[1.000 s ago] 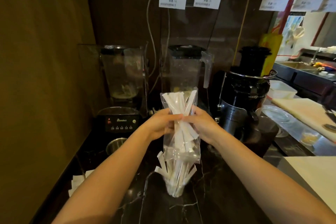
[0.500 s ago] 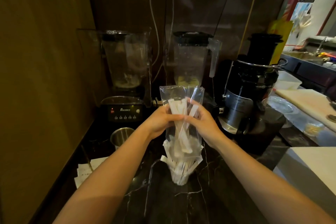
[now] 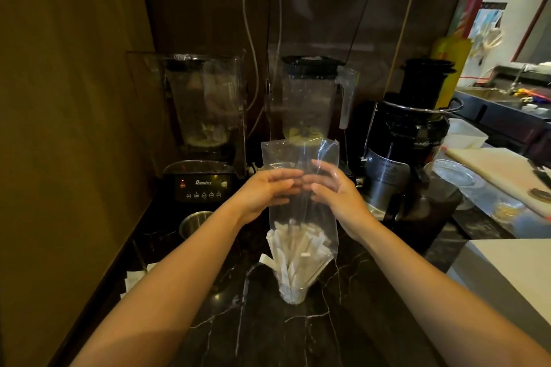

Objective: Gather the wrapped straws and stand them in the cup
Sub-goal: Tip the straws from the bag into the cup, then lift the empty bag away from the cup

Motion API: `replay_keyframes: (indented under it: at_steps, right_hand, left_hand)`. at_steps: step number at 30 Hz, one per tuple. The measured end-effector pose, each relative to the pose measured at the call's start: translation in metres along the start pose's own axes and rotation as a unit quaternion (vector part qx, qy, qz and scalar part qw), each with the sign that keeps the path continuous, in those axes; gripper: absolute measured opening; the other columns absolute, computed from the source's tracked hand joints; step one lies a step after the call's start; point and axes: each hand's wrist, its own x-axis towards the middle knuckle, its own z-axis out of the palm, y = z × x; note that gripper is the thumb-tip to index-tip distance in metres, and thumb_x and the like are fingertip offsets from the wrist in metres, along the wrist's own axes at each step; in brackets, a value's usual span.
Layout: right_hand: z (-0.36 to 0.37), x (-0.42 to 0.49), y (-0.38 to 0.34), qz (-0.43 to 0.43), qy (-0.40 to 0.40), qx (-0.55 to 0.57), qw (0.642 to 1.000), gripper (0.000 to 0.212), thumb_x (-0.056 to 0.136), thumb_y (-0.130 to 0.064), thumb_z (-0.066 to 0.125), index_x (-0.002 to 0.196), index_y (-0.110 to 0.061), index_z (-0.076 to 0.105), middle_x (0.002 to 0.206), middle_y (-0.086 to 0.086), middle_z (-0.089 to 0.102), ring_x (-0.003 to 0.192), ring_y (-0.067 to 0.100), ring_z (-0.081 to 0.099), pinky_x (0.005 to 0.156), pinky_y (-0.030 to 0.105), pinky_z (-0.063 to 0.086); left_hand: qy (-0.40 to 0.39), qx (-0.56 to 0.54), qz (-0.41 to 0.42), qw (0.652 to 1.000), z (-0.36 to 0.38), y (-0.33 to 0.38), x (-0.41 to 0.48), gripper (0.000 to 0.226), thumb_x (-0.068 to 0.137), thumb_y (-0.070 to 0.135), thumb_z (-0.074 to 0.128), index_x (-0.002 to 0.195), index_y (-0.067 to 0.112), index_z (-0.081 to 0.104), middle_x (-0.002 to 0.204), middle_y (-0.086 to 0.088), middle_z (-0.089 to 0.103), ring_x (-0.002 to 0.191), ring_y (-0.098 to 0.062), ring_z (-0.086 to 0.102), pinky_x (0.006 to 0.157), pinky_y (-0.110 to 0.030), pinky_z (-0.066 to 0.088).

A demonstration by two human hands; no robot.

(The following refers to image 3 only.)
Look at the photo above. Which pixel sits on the black and steel juicer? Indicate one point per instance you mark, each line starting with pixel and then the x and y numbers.
pixel 400 138

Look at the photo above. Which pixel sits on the white box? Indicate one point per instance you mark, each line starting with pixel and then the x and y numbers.
pixel 512 276

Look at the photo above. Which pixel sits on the clear blender jar black lid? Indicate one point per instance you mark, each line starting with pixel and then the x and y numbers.
pixel 308 100

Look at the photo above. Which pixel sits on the white plastic container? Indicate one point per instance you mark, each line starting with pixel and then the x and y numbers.
pixel 465 132

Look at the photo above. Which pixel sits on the person's right hand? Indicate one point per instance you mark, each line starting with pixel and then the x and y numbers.
pixel 340 199

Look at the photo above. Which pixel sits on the clear glass plate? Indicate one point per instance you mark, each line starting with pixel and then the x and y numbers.
pixel 454 173

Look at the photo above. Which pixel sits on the person's left forearm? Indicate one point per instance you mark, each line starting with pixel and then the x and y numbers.
pixel 172 285

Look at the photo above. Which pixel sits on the bundle of white wrapped straws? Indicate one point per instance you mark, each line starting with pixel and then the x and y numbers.
pixel 297 259

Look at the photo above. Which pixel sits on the steel faucet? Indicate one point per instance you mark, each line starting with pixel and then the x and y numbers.
pixel 516 76

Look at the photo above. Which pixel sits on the person's right thumb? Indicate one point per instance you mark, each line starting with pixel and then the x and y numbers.
pixel 328 168

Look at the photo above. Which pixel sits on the black juicer pulp container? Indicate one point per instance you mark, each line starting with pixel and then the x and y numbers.
pixel 430 211

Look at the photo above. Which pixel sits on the black blender with clear enclosure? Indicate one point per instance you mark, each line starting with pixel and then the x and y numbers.
pixel 202 121

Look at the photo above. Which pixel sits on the stainless steel sink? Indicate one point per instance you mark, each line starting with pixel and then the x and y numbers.
pixel 499 100

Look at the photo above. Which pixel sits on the person's left hand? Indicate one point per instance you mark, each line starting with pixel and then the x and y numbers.
pixel 258 192

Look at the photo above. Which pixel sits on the person's right forearm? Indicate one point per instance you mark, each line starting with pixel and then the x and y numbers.
pixel 430 293

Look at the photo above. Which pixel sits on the person's left fingers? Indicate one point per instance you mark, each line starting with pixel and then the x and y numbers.
pixel 288 184

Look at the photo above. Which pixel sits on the white cutting board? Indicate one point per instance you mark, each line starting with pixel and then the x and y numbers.
pixel 503 173

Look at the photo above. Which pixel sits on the clear plastic bag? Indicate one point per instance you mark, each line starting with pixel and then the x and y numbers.
pixel 301 156

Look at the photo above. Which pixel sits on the white paper napkins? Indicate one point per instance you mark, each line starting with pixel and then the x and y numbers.
pixel 135 278

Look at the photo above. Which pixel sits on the stainless steel cup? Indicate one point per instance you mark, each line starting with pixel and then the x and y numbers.
pixel 193 222

